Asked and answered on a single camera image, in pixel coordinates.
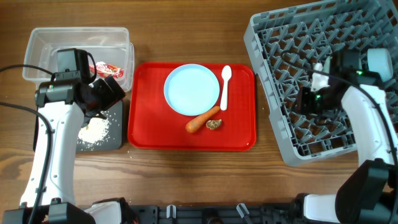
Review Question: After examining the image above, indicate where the red snack wrapper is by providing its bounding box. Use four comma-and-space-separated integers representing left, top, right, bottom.
89, 62, 124, 78

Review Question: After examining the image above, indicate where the rice and nuts food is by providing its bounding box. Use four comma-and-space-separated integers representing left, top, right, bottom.
78, 118, 110, 144

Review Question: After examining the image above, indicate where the light blue bowl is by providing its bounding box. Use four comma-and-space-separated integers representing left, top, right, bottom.
367, 49, 393, 82

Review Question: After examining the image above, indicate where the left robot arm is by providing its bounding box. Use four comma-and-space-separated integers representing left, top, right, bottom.
2, 48, 139, 223

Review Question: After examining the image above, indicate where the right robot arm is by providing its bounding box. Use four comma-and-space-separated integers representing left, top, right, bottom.
292, 49, 397, 223

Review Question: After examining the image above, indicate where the black waste tray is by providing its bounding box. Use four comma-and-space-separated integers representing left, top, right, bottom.
38, 101, 124, 158

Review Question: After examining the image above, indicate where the grey dishwasher rack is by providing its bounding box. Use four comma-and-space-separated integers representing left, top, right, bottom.
244, 1, 397, 166

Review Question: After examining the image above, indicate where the clear plastic bin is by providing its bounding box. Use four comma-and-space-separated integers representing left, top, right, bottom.
24, 27, 134, 92

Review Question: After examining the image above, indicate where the red serving tray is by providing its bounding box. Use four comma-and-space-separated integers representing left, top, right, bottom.
127, 62, 257, 151

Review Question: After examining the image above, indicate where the white plastic spoon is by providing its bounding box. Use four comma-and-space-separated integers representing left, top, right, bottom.
220, 65, 232, 111

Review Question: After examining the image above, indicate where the light blue plate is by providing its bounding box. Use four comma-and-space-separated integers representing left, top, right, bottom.
164, 63, 220, 116

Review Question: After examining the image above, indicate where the brown food scrap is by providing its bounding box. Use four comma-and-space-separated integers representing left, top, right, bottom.
206, 119, 222, 130

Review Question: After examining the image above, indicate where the orange carrot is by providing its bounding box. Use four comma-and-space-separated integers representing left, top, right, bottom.
185, 106, 220, 133

